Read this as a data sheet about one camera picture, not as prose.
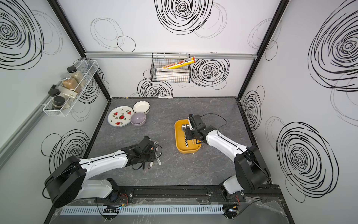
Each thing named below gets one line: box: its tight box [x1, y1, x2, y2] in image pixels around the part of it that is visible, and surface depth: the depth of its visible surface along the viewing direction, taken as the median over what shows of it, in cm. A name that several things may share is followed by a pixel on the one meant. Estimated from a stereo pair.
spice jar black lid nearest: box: [51, 96, 66, 111], surface depth 64 cm
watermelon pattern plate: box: [107, 105, 135, 128], surface depth 110 cm
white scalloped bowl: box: [132, 100, 151, 115], surface depth 114 cm
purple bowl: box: [130, 112, 147, 127], surface depth 104 cm
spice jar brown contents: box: [60, 73, 79, 92], surface depth 72 cm
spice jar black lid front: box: [48, 88, 61, 97], surface depth 65 cm
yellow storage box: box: [174, 119, 202, 154], surface depth 94 cm
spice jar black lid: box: [66, 66, 84, 87], surface depth 76 cm
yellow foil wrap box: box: [161, 56, 197, 70], surface depth 91 cm
